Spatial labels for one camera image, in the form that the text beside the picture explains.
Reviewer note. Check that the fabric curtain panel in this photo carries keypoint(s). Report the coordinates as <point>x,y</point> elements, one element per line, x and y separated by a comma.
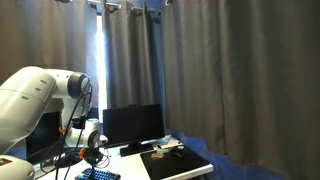
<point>128,56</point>
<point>43,33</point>
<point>240,76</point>

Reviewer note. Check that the black desk mat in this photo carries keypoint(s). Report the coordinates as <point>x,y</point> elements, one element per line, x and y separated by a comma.
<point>176,165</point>

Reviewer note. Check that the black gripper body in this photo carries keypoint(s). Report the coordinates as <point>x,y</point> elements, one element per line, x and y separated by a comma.
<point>92,156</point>

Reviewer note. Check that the small black monitor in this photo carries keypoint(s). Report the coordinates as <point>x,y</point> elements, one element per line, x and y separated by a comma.
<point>43,136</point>

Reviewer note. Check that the metal curtain rod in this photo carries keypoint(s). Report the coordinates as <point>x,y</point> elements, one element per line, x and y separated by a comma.
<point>113,5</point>

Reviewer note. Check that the black keyboard with coloured keys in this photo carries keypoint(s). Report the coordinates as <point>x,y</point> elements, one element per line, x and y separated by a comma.
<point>100,175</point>

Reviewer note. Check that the black monitor stand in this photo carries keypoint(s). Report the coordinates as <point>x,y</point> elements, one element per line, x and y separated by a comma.
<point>135,149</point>

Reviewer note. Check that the small checkered card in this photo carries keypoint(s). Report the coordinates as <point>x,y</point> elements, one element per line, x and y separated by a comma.
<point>156,155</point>

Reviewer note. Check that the large black computer monitor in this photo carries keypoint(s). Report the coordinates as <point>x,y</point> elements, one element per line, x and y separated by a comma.
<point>133,125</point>

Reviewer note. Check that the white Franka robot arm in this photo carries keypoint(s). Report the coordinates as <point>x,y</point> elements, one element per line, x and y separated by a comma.
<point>26,96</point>

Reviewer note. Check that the green and white packet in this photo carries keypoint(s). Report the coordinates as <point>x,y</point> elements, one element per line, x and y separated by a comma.
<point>162,151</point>

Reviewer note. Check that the black computer mouse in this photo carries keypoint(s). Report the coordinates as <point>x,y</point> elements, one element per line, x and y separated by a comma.
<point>176,154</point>

